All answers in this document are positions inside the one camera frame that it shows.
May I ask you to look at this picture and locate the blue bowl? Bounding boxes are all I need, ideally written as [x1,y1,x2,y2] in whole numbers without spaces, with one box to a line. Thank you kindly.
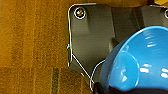
[99,25,168,93]

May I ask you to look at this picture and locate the dark robot mobile base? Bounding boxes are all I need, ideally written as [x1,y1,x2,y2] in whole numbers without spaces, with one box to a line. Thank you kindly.
[66,2,168,94]

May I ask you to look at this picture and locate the thin blue cable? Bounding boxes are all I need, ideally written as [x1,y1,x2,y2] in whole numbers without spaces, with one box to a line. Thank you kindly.
[87,59,108,94]

